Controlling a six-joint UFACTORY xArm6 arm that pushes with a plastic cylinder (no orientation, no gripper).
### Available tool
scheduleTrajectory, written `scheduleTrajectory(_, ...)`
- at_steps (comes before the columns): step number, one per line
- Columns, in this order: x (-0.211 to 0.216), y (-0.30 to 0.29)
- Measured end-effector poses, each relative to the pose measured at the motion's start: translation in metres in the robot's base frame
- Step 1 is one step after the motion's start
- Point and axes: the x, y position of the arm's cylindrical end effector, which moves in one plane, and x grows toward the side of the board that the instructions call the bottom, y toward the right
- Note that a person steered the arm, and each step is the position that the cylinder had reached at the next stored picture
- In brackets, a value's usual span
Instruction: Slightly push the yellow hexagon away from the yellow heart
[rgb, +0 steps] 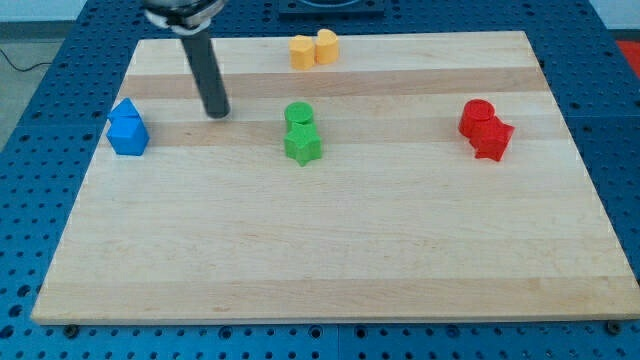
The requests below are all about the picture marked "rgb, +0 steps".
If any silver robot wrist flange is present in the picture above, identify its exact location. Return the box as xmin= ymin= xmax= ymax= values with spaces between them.
xmin=142 ymin=0 xmax=228 ymax=35

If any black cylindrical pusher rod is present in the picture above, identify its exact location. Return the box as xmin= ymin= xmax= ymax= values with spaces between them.
xmin=181 ymin=30 xmax=231 ymax=119

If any yellow heart block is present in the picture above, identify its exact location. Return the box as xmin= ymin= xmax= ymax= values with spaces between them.
xmin=315 ymin=29 xmax=339 ymax=65

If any blue triangle block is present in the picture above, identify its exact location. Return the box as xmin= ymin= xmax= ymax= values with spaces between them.
xmin=107 ymin=98 xmax=140 ymax=121

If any blue cube block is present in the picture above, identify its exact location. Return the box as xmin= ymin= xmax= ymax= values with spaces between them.
xmin=107 ymin=117 xmax=149 ymax=156

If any green cylinder block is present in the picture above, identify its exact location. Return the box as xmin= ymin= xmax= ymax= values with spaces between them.
xmin=284 ymin=101 xmax=314 ymax=131

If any green star block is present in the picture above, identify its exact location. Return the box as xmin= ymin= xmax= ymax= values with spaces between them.
xmin=284 ymin=123 xmax=323 ymax=167

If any wooden board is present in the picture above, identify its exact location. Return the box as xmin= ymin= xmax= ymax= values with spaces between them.
xmin=32 ymin=31 xmax=639 ymax=325

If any red cylinder block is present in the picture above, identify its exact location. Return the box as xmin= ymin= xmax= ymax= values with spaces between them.
xmin=458 ymin=99 xmax=495 ymax=139

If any red star block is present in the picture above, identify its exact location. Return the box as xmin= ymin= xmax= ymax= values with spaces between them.
xmin=469 ymin=117 xmax=515 ymax=162

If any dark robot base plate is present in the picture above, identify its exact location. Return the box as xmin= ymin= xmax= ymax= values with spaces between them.
xmin=277 ymin=0 xmax=386 ymax=17

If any black cable on floor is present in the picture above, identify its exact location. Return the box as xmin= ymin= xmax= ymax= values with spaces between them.
xmin=0 ymin=47 xmax=54 ymax=73

